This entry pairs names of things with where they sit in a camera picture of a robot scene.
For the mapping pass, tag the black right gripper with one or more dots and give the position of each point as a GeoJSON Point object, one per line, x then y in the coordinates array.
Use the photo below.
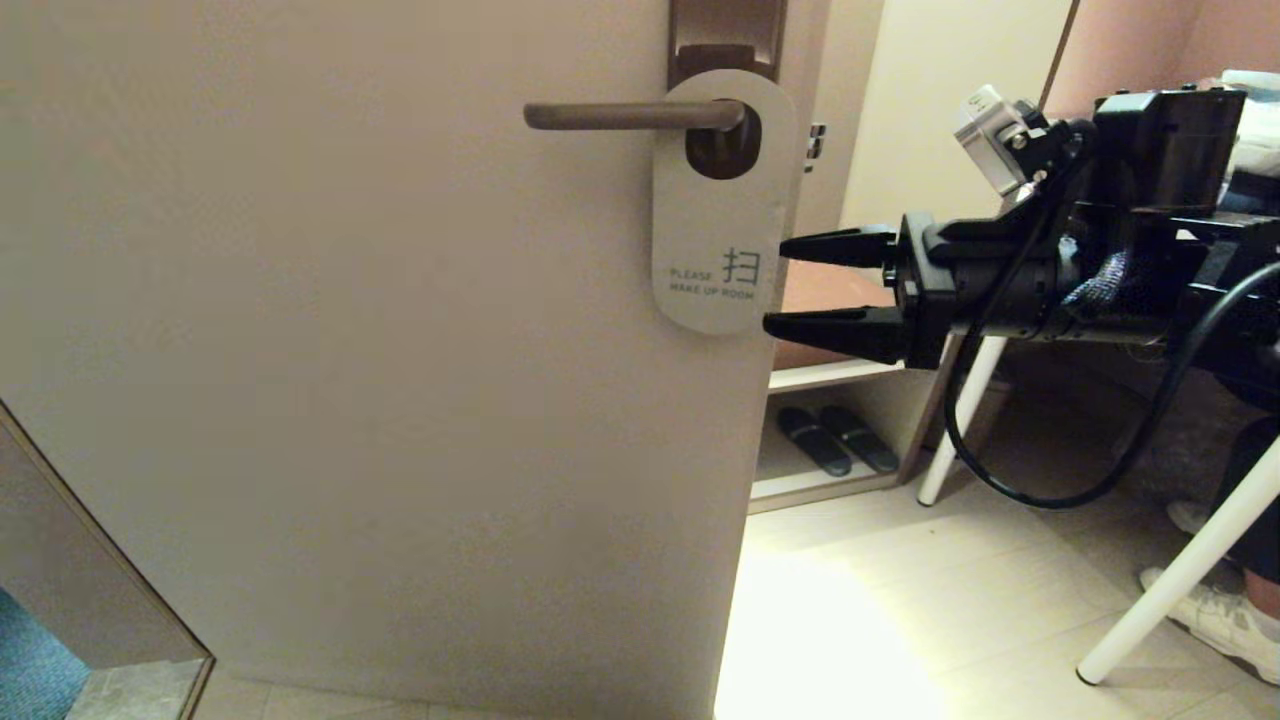
{"type": "Point", "coordinates": [920, 300]}

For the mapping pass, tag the white door hanger sign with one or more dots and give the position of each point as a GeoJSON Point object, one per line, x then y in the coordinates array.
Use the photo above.
{"type": "Point", "coordinates": [715, 230]}

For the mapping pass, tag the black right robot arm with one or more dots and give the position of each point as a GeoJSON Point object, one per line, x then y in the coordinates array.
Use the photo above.
{"type": "Point", "coordinates": [1170, 140]}

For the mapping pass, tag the bronze door lock plate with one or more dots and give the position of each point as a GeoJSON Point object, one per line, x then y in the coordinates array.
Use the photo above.
{"type": "Point", "coordinates": [725, 25]}

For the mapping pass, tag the beige wooden door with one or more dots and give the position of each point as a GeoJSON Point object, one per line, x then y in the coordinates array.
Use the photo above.
{"type": "Point", "coordinates": [350, 350]}

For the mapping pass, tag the black slipper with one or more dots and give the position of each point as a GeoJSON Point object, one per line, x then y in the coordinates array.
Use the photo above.
{"type": "Point", "coordinates": [862, 440]}
{"type": "Point", "coordinates": [812, 442]}

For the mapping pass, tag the grey waste bin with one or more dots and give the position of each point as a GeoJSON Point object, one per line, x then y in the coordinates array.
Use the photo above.
{"type": "Point", "coordinates": [990, 410]}

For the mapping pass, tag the white shelf cabinet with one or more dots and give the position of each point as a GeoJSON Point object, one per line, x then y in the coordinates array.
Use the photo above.
{"type": "Point", "coordinates": [930, 120]}

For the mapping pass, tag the white sneaker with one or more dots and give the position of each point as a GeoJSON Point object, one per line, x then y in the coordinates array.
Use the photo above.
{"type": "Point", "coordinates": [1190, 517]}
{"type": "Point", "coordinates": [1220, 620]}

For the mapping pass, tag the blue suitcase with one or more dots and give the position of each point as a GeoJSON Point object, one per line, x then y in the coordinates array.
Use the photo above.
{"type": "Point", "coordinates": [1250, 195]}

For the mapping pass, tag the white table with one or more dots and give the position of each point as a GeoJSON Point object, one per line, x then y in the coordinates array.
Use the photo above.
{"type": "Point", "coordinates": [1180, 570]}

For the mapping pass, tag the white plastic bag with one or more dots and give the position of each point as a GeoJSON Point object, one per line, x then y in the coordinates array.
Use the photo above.
{"type": "Point", "coordinates": [1260, 110]}

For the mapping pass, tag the leg in dark trousers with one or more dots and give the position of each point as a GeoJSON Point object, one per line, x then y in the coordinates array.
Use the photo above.
{"type": "Point", "coordinates": [1262, 520]}

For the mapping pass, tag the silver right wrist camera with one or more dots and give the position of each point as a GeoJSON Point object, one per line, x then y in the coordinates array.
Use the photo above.
{"type": "Point", "coordinates": [990, 140]}

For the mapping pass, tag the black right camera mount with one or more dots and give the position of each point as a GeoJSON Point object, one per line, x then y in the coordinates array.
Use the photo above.
{"type": "Point", "coordinates": [1060, 150]}

